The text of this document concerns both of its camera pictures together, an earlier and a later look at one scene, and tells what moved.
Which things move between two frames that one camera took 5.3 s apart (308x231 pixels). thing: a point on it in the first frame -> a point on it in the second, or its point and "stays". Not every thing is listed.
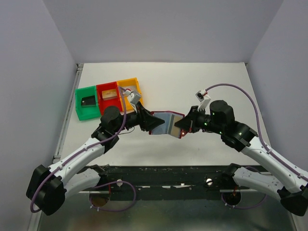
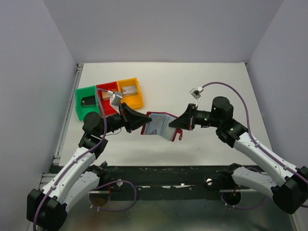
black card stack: (88, 101) stays
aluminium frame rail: (57, 156) stays
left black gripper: (147, 121) -> (131, 119)
